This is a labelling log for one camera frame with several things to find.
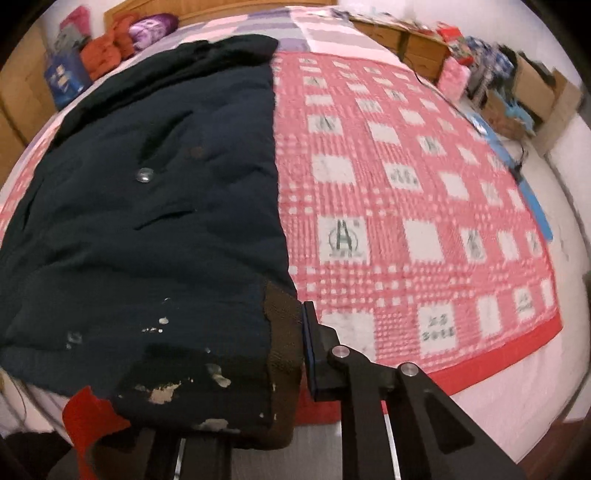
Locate pile of blue printed packets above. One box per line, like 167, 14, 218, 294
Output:
455, 36, 518, 100

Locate white mattress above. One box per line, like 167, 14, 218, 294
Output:
0, 138, 591, 480

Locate wooden bed headboard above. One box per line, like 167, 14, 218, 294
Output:
104, 0, 338, 28

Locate purple patchwork bed sheet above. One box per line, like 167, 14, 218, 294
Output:
139, 6, 416, 70

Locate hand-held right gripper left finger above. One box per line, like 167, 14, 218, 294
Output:
134, 427, 232, 480

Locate purple printed pillow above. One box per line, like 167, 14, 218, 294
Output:
128, 13, 178, 47

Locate pink packet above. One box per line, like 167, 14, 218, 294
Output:
438, 59, 472, 99

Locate wooden wardrobe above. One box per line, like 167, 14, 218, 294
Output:
0, 18, 61, 185

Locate small cardboard box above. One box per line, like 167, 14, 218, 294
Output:
480, 90, 539, 139

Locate pink checked blanket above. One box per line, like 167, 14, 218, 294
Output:
0, 51, 564, 425

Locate blue printed bag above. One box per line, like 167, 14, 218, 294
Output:
44, 48, 93, 109

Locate large cardboard box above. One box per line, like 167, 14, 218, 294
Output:
510, 52, 583, 155

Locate pink folded cloth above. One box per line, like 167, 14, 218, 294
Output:
58, 6, 90, 51

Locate dark navy coat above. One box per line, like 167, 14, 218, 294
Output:
0, 34, 305, 450

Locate orange crumpled clothes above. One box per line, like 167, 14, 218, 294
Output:
81, 14, 141, 81

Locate blue mat strip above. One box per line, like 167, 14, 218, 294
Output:
471, 113, 555, 241

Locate wooden bedside cabinet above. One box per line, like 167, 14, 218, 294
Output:
348, 14, 453, 84

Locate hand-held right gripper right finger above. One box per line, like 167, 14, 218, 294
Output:
302, 301, 527, 480

